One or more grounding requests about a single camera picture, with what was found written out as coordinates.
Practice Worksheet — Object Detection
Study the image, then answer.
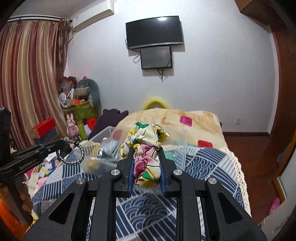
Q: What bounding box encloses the black white beaded bracelet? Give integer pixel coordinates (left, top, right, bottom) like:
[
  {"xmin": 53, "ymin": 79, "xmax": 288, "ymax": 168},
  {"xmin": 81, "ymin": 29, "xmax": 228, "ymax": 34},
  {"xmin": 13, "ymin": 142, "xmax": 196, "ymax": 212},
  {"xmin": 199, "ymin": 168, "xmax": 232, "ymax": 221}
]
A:
[{"xmin": 56, "ymin": 138, "xmax": 85, "ymax": 166}]

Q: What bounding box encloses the clear plastic storage box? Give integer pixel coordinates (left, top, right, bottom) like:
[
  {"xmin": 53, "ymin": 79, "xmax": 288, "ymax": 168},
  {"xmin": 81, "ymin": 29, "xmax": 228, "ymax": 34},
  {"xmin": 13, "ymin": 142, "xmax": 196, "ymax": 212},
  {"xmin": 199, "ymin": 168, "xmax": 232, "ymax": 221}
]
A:
[{"xmin": 81, "ymin": 126, "xmax": 189, "ymax": 176}]

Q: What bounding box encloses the floral silk scarf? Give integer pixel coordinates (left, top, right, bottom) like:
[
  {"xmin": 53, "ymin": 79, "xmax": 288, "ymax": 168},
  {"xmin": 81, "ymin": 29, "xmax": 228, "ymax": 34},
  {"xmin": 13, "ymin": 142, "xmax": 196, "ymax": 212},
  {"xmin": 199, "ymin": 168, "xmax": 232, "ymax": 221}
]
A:
[{"xmin": 119, "ymin": 122, "xmax": 170, "ymax": 188}]

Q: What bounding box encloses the silver glitter pouch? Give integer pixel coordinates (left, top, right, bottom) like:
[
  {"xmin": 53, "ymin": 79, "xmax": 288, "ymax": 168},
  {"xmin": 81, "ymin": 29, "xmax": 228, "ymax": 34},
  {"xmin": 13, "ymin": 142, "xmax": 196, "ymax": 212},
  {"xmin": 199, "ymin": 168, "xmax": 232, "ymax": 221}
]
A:
[{"xmin": 97, "ymin": 138, "xmax": 120, "ymax": 159}]

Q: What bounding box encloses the left hand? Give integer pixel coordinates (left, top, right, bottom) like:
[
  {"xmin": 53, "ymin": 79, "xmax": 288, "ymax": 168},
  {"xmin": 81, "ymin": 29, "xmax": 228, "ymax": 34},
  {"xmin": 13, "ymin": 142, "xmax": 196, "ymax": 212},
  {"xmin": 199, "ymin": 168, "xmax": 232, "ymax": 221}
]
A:
[{"xmin": 18, "ymin": 183, "xmax": 33, "ymax": 212}]

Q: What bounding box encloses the red box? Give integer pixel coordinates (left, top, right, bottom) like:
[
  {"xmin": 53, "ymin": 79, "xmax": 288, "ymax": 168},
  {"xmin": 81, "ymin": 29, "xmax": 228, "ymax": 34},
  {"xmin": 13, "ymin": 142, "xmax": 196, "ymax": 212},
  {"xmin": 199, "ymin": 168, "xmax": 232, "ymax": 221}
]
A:
[{"xmin": 31, "ymin": 118, "xmax": 56, "ymax": 138}]

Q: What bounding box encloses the pink rabbit doll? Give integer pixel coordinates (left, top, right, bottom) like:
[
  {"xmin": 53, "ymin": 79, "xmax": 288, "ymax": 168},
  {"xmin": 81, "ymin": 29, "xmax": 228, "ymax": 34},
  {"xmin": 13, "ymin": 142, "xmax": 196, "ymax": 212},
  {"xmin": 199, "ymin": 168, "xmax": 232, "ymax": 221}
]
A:
[{"xmin": 66, "ymin": 113, "xmax": 80, "ymax": 142}]

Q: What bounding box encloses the red plush item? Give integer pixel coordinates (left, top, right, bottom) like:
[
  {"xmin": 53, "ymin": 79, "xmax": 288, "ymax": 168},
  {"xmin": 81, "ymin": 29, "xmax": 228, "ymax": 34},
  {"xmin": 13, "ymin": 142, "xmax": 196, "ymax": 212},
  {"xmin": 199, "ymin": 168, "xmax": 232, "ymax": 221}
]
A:
[{"xmin": 87, "ymin": 118, "xmax": 97, "ymax": 130}]

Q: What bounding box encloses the green cardboard box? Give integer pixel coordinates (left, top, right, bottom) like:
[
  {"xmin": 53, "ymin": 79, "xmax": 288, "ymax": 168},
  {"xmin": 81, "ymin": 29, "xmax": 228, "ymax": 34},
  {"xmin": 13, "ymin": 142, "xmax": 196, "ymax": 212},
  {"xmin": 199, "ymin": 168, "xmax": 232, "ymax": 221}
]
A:
[{"xmin": 62, "ymin": 102, "xmax": 98, "ymax": 125}]

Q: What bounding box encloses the dark purple garment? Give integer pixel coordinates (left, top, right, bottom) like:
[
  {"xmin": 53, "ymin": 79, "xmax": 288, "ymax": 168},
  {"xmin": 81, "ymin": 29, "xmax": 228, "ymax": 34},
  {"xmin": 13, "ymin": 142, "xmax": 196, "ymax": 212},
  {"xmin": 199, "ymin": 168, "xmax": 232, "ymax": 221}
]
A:
[{"xmin": 88, "ymin": 109, "xmax": 129, "ymax": 140}]

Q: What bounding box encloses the grey green plush toy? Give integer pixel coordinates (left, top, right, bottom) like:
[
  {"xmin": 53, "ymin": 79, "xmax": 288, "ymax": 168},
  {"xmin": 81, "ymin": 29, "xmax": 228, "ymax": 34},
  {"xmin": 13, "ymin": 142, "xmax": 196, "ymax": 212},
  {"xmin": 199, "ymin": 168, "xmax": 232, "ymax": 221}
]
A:
[{"xmin": 73, "ymin": 78, "xmax": 101, "ymax": 110}]

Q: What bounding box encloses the blue white patterned bedspread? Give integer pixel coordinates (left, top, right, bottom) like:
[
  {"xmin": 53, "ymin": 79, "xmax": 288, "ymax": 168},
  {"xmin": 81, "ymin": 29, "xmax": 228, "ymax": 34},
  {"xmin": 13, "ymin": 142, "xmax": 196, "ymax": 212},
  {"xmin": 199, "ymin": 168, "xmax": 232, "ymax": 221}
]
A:
[{"xmin": 32, "ymin": 146, "xmax": 251, "ymax": 240}]

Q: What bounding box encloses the beige plush blanket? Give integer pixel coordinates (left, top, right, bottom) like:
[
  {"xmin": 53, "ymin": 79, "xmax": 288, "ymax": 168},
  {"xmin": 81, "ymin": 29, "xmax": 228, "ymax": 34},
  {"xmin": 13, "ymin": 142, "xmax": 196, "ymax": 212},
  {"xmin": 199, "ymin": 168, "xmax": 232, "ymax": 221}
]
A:
[{"xmin": 116, "ymin": 108, "xmax": 227, "ymax": 149}]

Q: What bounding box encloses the striped red curtain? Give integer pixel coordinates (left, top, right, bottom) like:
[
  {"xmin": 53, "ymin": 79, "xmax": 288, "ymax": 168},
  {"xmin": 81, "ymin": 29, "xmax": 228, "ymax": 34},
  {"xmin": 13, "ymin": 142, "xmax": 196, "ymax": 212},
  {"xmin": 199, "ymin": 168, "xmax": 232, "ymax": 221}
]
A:
[{"xmin": 1, "ymin": 17, "xmax": 71, "ymax": 149}]

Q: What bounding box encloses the yellow plush headband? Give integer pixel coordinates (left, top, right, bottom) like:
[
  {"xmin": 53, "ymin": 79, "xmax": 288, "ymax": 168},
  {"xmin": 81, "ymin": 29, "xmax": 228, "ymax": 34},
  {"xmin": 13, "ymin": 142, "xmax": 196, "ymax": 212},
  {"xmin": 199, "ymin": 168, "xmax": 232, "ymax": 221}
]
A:
[{"xmin": 142, "ymin": 97, "xmax": 171, "ymax": 110}]

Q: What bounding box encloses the white air conditioner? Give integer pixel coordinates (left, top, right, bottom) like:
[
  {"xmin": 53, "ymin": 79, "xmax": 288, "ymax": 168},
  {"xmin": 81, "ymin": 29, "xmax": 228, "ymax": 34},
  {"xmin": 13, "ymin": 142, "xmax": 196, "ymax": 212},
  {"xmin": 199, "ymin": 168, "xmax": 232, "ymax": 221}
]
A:
[{"xmin": 70, "ymin": 0, "xmax": 114, "ymax": 33}]

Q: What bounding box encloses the brown wooden wardrobe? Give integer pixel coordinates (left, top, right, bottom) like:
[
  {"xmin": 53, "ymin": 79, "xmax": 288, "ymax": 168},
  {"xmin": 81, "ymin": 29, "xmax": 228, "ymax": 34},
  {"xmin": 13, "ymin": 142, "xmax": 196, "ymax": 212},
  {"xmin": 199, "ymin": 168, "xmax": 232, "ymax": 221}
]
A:
[{"xmin": 234, "ymin": 0, "xmax": 296, "ymax": 163}]

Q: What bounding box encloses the small black wall monitor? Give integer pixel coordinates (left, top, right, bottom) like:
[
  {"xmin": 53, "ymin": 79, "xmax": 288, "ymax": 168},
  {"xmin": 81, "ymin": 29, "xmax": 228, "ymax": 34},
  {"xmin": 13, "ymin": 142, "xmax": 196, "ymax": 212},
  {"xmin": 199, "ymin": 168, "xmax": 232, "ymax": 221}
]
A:
[{"xmin": 140, "ymin": 46, "xmax": 173, "ymax": 70}]

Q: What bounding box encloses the black wall television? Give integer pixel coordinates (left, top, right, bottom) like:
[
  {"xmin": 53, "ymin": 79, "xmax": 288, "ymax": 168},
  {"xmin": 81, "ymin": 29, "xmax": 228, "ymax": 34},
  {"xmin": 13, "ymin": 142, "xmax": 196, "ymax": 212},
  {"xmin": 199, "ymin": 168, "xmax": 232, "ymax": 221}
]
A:
[{"xmin": 125, "ymin": 16, "xmax": 184, "ymax": 49}]

